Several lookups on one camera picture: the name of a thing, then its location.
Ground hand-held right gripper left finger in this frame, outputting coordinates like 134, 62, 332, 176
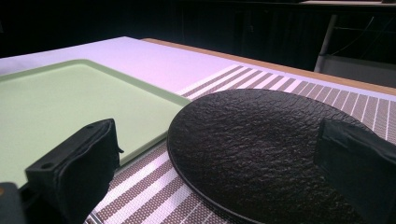
25, 118, 124, 224

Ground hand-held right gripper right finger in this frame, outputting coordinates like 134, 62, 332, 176
313, 118, 396, 224

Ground black textured round plate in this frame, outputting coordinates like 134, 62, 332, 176
166, 89, 379, 224

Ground green tray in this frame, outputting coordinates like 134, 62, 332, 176
0, 59, 191, 189

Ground brown striped placemat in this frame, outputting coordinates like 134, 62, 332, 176
84, 64, 396, 224

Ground metal stand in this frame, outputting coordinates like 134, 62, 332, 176
313, 13, 396, 89

